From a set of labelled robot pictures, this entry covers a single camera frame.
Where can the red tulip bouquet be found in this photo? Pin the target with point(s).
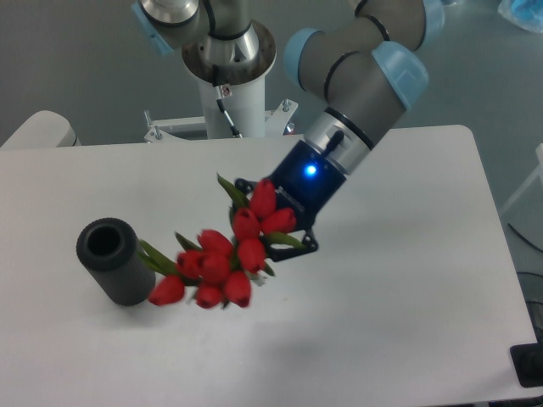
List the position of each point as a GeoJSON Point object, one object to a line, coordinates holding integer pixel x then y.
{"type": "Point", "coordinates": [221, 269]}

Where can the black device at table edge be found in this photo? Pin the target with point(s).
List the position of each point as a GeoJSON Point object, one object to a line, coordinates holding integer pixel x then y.
{"type": "Point", "coordinates": [527, 361]}

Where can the dark grey ribbed vase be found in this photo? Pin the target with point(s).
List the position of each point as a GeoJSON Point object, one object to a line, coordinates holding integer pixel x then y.
{"type": "Point", "coordinates": [108, 248]}

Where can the white rounded chair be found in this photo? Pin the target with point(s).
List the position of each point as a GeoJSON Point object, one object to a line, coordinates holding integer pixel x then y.
{"type": "Point", "coordinates": [44, 129]}

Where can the white furniture at right edge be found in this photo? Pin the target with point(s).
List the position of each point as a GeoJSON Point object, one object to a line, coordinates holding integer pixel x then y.
{"type": "Point", "coordinates": [531, 179]}

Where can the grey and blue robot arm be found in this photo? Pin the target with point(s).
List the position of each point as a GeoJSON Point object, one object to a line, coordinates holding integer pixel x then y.
{"type": "Point", "coordinates": [366, 72]}

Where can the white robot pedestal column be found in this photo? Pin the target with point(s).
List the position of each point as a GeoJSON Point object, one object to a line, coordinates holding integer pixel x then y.
{"type": "Point", "coordinates": [231, 77]}

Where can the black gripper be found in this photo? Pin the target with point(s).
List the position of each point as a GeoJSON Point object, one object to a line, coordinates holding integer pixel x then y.
{"type": "Point", "coordinates": [304, 182]}

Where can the white metal base frame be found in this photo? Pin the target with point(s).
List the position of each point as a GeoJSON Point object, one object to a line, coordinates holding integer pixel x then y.
{"type": "Point", "coordinates": [178, 127]}

